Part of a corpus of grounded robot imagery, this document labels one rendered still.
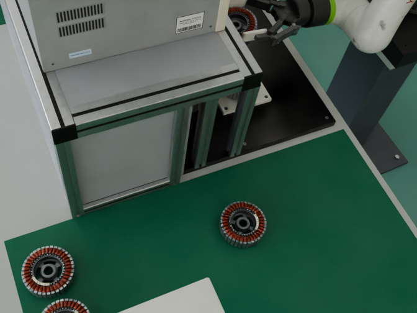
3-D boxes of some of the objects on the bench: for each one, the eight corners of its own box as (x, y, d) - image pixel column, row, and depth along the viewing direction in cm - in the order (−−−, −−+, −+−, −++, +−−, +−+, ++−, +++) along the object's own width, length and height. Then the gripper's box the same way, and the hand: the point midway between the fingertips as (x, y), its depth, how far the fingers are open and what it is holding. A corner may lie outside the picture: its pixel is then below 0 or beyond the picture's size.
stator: (219, 248, 128) (221, 242, 125) (218, 206, 134) (219, 199, 131) (265, 249, 129) (269, 243, 126) (262, 207, 135) (264, 200, 132)
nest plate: (247, 63, 158) (248, 60, 157) (270, 101, 151) (272, 98, 150) (201, 75, 153) (201, 72, 152) (223, 115, 147) (223, 112, 146)
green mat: (343, 129, 152) (343, 128, 151) (479, 333, 124) (479, 332, 124) (4, 241, 123) (4, 241, 123) (82, 537, 96) (82, 537, 96)
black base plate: (237, -21, 181) (238, -26, 179) (334, 125, 152) (336, 121, 150) (102, 8, 166) (102, 2, 165) (180, 175, 138) (181, 171, 136)
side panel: (175, 173, 138) (184, 95, 111) (180, 183, 136) (190, 106, 109) (68, 208, 129) (50, 133, 102) (72, 218, 128) (54, 145, 101)
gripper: (318, 52, 143) (247, 64, 134) (278, -8, 153) (209, -1, 143) (330, 31, 137) (256, 43, 128) (288, -30, 147) (216, -23, 137)
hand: (237, 19), depth 136 cm, fingers closed on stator, 11 cm apart
